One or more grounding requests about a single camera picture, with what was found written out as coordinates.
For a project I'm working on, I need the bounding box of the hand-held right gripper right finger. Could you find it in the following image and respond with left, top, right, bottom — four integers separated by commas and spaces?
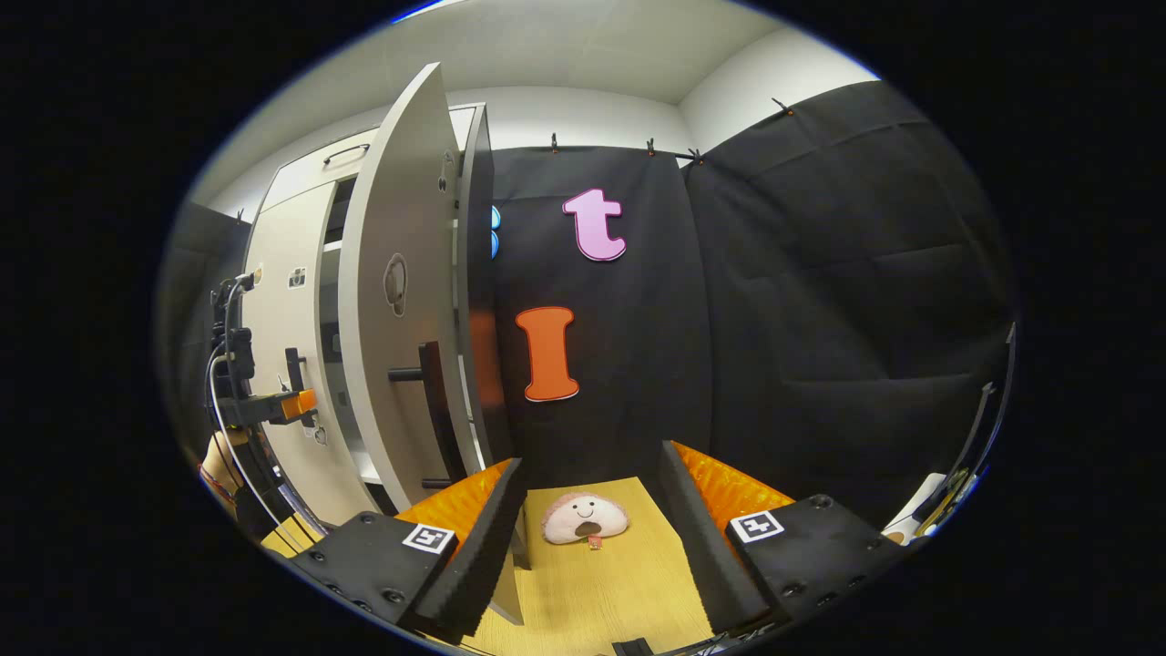
658, 440, 912, 637

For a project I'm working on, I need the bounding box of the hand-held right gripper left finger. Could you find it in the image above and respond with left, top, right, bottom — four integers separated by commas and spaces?
290, 457, 529, 643

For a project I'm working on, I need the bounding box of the beige cabinet door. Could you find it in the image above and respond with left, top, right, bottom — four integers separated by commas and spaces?
337, 62, 529, 625
241, 178, 365, 529

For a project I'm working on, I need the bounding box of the beige double-door shoe cabinet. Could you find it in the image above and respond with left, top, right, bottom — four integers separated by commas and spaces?
239, 102, 516, 548

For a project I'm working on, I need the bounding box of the pink smiling plush toy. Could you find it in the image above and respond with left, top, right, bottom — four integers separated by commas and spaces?
541, 492, 631, 548

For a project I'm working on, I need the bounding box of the white cable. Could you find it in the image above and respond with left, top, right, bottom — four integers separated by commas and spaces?
206, 351, 285, 531

